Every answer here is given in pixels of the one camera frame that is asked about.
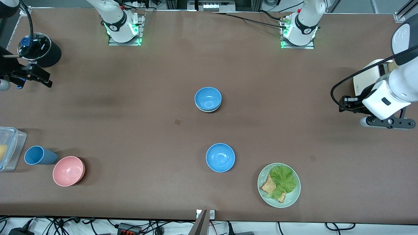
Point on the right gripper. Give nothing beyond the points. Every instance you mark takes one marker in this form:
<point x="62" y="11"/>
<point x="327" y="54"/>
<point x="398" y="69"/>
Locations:
<point x="7" y="67"/>

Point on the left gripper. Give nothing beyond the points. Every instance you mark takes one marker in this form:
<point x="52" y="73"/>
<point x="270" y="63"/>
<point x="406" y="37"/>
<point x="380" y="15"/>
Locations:
<point x="356" y="105"/>

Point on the green bowl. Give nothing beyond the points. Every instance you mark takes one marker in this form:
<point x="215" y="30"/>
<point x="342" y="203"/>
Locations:
<point x="209" y="111"/>

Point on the blue bowl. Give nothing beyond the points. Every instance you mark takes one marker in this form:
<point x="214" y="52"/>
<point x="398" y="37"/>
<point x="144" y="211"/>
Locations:
<point x="220" y="157"/>
<point x="208" y="98"/>

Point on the pink bowl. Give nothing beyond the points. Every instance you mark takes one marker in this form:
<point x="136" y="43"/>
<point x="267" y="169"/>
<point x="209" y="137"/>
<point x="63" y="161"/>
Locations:
<point x="68" y="171"/>

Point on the cream white toaster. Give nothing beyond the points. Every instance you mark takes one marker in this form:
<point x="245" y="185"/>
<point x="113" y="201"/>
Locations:
<point x="364" y="83"/>

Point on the brown toast slice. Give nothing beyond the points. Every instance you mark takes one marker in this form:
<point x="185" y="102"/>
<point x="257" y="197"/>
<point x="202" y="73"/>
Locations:
<point x="392" y="67"/>

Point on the clear plastic food container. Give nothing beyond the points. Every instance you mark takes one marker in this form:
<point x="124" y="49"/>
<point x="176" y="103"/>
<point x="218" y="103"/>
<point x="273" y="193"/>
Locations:
<point x="18" y="143"/>

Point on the blue cup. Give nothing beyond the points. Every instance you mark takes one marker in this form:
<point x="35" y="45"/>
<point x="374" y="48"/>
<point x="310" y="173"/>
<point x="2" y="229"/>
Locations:
<point x="34" y="155"/>

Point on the yellow food piece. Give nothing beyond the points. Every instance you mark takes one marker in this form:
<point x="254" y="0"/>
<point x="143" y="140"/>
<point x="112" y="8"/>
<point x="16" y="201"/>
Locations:
<point x="2" y="152"/>

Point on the green lettuce leaf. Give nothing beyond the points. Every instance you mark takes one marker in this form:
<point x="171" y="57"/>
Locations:
<point x="284" y="179"/>

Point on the brown bread slice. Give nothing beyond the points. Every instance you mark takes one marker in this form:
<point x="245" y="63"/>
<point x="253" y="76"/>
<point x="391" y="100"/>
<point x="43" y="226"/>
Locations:
<point x="268" y="187"/>

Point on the green plate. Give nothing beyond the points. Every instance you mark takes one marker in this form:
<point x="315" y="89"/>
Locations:
<point x="281" y="203"/>

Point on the black power adapter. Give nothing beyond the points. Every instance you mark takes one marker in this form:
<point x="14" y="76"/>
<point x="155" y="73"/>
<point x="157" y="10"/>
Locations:
<point x="19" y="232"/>

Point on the black plug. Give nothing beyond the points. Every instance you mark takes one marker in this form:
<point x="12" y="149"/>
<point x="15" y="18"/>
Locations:
<point x="243" y="233"/>

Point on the white power strip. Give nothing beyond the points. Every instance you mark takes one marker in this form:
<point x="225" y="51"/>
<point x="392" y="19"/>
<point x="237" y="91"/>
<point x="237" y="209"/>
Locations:
<point x="212" y="6"/>

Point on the black orange power box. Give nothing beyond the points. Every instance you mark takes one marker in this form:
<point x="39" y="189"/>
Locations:
<point x="129" y="229"/>

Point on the aluminium corner bracket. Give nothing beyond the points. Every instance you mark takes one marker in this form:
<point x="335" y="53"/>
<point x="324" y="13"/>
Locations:
<point x="26" y="10"/>
<point x="399" y="16"/>

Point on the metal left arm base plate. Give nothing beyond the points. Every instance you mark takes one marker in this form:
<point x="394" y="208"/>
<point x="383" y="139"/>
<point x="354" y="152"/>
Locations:
<point x="298" y="47"/>

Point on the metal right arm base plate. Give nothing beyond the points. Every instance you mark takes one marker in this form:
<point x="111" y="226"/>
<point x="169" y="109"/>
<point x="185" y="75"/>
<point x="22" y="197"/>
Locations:
<point x="125" y="43"/>

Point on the white clamp bracket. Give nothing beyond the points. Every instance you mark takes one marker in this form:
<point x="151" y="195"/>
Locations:
<point x="212" y="214"/>

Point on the grey metal camera pole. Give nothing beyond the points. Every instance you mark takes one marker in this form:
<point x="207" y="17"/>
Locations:
<point x="200" y="225"/>

